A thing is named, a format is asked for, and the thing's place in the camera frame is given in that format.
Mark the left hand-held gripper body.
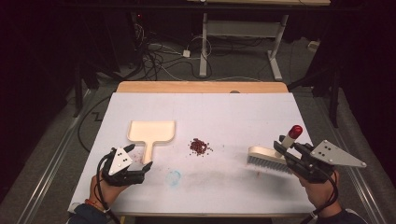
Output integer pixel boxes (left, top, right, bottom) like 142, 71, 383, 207
101, 147, 146, 188

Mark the white-legged desk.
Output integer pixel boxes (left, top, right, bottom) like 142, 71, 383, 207
186, 0, 332, 82

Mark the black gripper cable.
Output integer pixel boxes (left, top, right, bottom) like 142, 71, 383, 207
299, 166, 340, 224
96, 151, 121, 224

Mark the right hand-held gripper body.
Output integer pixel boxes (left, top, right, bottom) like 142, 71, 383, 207
288, 139, 368, 185

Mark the tangle of floor cables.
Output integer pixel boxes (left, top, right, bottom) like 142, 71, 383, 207
132, 22, 214, 82

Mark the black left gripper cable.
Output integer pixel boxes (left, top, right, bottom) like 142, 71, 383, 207
96, 151, 121, 224

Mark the person's left hand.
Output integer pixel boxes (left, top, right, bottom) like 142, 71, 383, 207
89, 174, 133, 209

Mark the white table cover sheet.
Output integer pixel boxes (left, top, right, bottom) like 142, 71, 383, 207
67, 91, 325, 217

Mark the person's right hand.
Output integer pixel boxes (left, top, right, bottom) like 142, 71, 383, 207
294, 169, 343, 218

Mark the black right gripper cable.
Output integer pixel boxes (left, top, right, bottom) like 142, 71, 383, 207
299, 166, 340, 224

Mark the black floor cable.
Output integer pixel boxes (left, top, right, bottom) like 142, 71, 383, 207
77, 94, 112, 154

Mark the metal floor rail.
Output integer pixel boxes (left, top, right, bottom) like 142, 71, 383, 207
313, 92, 389, 224
14, 89, 92, 224

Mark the wooden table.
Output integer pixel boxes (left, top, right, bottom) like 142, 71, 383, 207
115, 80, 290, 218

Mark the cream plastic dustpan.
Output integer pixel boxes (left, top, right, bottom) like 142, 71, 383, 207
126, 119, 177, 165

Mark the cream brush with red-tipped handle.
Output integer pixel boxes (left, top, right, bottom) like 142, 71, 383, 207
247, 124, 304, 175

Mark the black stand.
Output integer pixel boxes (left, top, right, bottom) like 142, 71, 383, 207
287, 63, 341, 129

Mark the pile of red beans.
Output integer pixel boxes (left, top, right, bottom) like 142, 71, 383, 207
188, 137, 215, 157

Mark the orange bracelet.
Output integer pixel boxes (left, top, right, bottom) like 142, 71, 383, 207
84, 198, 106, 212

